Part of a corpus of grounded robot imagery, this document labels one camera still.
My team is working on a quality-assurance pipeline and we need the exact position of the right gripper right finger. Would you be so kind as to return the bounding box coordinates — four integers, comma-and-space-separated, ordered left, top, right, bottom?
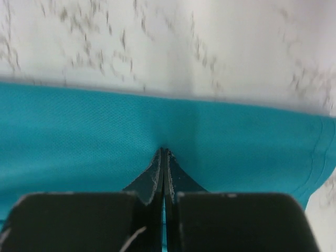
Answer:
164, 150, 315, 251

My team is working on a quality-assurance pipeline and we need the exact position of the teal t shirt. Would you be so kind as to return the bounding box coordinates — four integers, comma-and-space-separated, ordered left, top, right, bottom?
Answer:
0, 81, 336, 250

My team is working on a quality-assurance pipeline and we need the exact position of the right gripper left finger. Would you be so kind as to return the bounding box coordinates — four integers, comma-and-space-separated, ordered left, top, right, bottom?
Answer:
1, 149, 163, 251

